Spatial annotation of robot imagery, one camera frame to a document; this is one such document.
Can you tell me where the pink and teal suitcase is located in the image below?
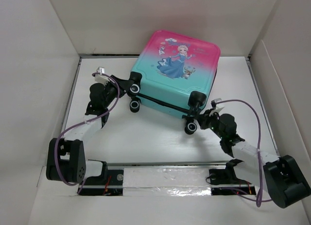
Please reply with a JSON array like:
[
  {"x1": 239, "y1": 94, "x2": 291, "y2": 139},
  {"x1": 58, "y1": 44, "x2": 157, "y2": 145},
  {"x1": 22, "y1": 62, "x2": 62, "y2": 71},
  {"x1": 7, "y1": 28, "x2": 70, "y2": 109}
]
[{"x1": 129, "y1": 30, "x2": 221, "y2": 135}]

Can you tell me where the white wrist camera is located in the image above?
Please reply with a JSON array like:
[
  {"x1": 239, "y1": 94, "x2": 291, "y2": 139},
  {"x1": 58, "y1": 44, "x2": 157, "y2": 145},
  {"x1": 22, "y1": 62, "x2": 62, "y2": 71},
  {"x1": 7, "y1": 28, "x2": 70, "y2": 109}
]
[
  {"x1": 209, "y1": 98, "x2": 224, "y2": 116},
  {"x1": 92, "y1": 67, "x2": 109, "y2": 85}
]

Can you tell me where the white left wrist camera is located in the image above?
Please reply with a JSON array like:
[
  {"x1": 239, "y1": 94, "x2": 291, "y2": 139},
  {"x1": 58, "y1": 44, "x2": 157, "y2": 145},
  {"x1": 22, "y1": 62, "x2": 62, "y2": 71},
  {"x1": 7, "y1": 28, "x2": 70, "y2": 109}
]
[{"x1": 92, "y1": 67, "x2": 109, "y2": 85}]

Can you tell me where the metal base rail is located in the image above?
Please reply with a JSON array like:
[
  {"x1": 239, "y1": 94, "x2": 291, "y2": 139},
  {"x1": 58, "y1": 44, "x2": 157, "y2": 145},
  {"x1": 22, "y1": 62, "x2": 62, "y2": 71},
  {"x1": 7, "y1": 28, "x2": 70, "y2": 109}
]
[{"x1": 35, "y1": 161, "x2": 258, "y2": 196}]

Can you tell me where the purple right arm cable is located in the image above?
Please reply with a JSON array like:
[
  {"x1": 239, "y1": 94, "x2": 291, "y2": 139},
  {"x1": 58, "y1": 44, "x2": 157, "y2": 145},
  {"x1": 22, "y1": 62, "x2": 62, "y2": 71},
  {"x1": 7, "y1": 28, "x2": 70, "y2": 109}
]
[{"x1": 213, "y1": 99, "x2": 273, "y2": 208}]

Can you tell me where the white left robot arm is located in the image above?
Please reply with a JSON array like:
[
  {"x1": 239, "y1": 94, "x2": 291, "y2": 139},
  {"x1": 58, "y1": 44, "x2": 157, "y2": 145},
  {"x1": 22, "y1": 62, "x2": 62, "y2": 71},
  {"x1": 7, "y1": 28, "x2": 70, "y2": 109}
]
[{"x1": 46, "y1": 73, "x2": 139, "y2": 186}]

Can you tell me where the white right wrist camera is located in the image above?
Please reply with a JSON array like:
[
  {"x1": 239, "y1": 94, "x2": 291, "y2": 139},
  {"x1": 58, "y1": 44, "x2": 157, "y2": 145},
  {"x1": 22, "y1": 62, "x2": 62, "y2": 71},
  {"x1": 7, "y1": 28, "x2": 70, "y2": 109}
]
[{"x1": 209, "y1": 98, "x2": 224, "y2": 116}]

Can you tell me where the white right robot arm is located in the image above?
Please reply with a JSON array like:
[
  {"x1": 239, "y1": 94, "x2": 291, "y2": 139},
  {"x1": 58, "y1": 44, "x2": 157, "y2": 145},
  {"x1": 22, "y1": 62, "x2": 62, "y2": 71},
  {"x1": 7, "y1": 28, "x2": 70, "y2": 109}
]
[{"x1": 197, "y1": 110, "x2": 311, "y2": 208}]

